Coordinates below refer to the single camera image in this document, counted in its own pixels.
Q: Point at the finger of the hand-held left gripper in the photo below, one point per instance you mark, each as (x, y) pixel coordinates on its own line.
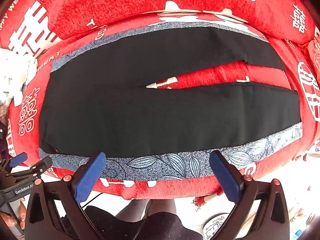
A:
(18, 158)
(40, 166)

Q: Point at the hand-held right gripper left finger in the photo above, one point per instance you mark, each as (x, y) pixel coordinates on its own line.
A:
(90, 177)

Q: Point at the person's left hand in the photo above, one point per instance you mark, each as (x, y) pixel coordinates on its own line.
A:
(11, 220)

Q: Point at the red printed backrest cover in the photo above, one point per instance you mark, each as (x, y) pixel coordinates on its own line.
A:
(125, 0)

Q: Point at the dark cloth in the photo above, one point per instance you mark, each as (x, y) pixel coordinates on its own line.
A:
(3, 140)

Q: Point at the red printed seat cover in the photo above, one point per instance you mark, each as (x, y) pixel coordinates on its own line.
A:
(215, 73)

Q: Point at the person's leg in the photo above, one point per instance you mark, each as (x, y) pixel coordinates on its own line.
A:
(163, 206)
(132, 208)

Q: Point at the person's left leg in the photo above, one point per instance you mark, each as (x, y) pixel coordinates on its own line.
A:
(132, 208)

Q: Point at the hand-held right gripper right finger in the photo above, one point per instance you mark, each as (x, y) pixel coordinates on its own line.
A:
(226, 177)

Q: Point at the person's dark skirt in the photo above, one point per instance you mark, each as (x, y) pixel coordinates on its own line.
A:
(162, 227)

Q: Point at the black pants with blue trim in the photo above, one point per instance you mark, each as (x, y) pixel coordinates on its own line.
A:
(125, 117)

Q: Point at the white slipper with drawing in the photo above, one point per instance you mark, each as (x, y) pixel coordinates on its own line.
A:
(216, 226)

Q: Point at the white floral cloth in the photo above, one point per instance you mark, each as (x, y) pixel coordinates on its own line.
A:
(15, 72)

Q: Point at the person's right leg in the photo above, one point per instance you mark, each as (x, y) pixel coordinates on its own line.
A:
(163, 206)

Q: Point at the red printed cushion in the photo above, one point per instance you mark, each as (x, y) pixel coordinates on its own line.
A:
(315, 52)

